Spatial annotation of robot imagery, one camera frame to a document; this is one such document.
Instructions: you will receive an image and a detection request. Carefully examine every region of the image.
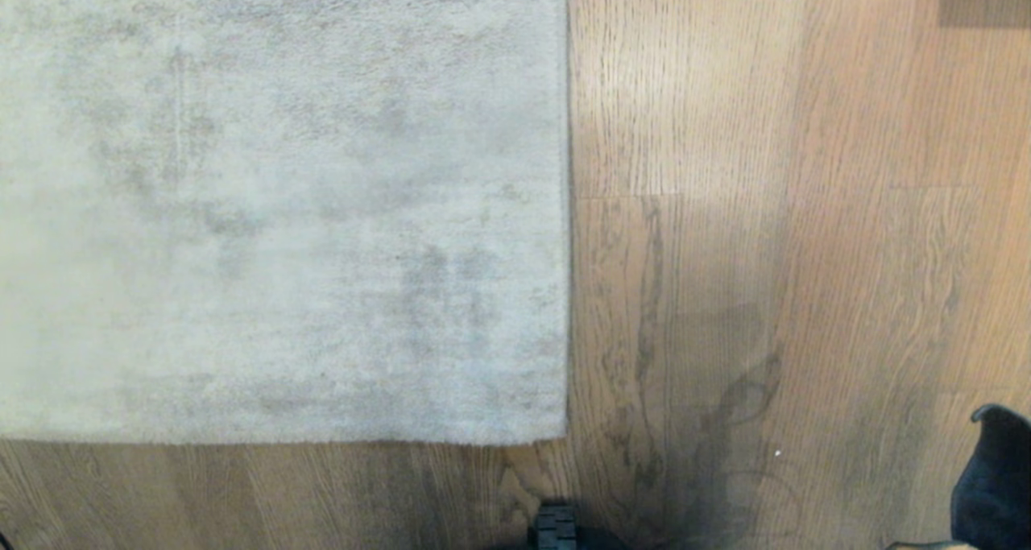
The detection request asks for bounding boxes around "dark blue cloth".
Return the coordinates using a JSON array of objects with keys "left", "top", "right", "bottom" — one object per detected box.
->
[{"left": 950, "top": 403, "right": 1031, "bottom": 550}]

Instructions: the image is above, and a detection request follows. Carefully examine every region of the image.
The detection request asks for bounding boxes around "light grey shaggy rug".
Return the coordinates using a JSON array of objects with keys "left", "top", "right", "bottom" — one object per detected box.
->
[{"left": 0, "top": 0, "right": 572, "bottom": 447}]

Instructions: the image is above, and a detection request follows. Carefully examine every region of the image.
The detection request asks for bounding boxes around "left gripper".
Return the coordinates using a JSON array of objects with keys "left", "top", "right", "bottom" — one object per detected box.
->
[{"left": 528, "top": 502, "right": 579, "bottom": 550}]

